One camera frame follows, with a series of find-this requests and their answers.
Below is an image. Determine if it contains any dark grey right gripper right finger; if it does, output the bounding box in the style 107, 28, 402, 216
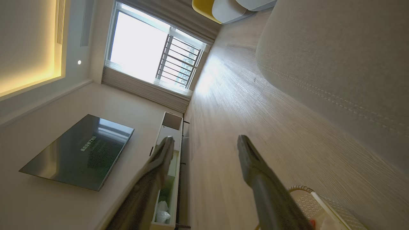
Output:
237, 134, 314, 230

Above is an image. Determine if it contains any white slatted air vent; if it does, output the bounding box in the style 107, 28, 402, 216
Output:
57, 0, 66, 45

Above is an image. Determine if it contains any clear plastic bag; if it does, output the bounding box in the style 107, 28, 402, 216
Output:
155, 200, 171, 224

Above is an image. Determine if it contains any grey pleated curtain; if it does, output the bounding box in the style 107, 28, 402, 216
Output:
102, 61, 194, 114
120, 0, 221, 44

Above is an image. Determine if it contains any white perforated laundry basket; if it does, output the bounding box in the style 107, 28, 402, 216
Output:
255, 185, 368, 230

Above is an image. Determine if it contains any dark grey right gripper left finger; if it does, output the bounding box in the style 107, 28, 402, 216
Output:
105, 136, 175, 230

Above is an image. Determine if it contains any black flat screen television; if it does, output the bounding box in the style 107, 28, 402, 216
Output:
19, 114, 135, 192

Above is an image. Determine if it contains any white low television cabinet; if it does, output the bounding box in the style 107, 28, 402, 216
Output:
149, 111, 191, 230

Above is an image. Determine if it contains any light grey fabric sofa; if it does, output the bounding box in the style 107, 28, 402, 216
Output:
256, 0, 409, 177

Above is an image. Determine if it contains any large window with railing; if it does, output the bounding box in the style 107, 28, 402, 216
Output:
105, 2, 211, 90

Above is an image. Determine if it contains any white rounded seat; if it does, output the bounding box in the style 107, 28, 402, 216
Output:
236, 0, 278, 12

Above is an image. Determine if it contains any yellow chair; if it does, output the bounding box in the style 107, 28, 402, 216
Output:
192, 0, 223, 25

